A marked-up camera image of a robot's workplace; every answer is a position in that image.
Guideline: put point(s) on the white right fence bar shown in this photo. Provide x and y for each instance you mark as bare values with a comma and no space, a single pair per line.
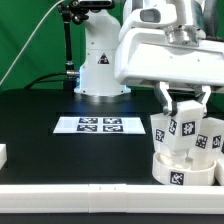
219,171

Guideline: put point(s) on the white front fence bar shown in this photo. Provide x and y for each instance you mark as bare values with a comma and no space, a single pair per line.
115,198

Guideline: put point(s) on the paper sheet with markers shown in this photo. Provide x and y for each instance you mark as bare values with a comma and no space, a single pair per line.
99,125

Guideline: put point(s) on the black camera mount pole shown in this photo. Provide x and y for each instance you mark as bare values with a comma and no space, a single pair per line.
76,12

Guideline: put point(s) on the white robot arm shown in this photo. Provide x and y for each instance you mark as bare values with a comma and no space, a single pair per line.
185,22

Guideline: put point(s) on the round white stool seat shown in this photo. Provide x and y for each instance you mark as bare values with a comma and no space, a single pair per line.
181,174

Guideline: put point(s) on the white left fence bar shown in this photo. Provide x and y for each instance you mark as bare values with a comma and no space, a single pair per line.
3,155

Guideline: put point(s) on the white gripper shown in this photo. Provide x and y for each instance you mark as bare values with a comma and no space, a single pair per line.
144,57

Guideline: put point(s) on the white fence bar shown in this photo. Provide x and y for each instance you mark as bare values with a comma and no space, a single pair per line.
3,155
115,198
219,171

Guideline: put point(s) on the green backdrop curtain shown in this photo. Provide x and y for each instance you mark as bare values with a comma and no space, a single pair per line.
31,41

